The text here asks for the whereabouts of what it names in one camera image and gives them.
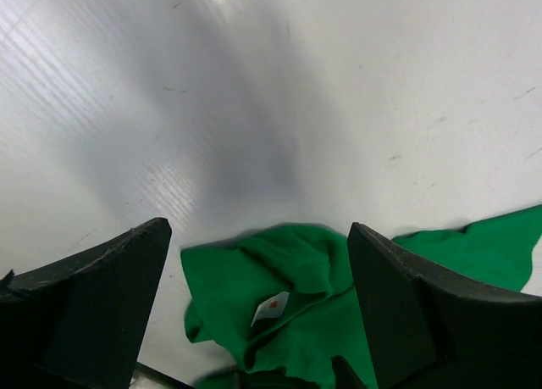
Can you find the green t-shirt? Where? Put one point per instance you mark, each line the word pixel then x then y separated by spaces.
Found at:
pixel 283 303

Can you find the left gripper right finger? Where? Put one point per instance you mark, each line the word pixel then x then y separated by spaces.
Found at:
pixel 429 327

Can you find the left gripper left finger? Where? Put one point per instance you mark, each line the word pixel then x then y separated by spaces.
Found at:
pixel 79 322

